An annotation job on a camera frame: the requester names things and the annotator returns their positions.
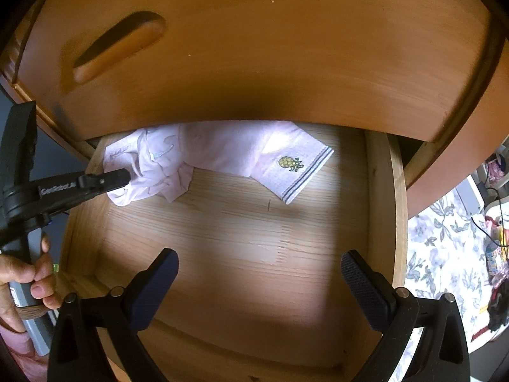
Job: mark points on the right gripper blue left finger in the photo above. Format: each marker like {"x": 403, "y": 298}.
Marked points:
{"x": 149, "y": 287}

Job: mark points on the left hand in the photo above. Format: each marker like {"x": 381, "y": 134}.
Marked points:
{"x": 39, "y": 276}

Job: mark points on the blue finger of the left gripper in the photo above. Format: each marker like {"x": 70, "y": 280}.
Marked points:
{"x": 105, "y": 182}

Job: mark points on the black remote and pouch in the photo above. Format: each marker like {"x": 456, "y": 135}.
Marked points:
{"x": 498, "y": 307}

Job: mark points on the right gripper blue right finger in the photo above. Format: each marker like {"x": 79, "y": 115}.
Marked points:
{"x": 369, "y": 289}

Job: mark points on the white pineapple embroidered sock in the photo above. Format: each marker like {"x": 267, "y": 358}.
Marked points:
{"x": 277, "y": 154}

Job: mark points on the white power adapter box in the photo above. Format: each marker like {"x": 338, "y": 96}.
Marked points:
{"x": 470, "y": 196}

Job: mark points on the pile of small trinkets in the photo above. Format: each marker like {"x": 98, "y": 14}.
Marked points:
{"x": 495, "y": 184}

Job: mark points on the wooden drawer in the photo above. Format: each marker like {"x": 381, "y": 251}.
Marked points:
{"x": 259, "y": 294}
{"x": 254, "y": 47}

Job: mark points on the grey floral bedding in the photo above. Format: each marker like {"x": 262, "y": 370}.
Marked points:
{"x": 445, "y": 253}

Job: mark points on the pink cloth garment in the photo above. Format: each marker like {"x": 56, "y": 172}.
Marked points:
{"x": 155, "y": 164}

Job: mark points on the wooden nightstand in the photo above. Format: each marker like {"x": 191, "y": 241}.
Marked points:
{"x": 457, "y": 147}

